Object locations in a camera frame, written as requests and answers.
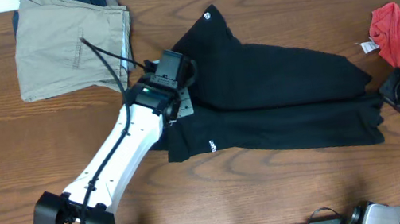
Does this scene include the black polo shirt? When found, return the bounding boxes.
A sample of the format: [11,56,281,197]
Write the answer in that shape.
[154,6,384,163]

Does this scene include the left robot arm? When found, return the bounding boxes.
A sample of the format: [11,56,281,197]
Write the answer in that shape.
[33,74,190,224]

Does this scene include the white garment label tag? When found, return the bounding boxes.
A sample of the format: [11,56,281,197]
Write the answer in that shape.
[357,39,380,54]

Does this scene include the folded khaki trousers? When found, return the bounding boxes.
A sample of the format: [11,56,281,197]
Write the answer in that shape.
[15,0,134,102]

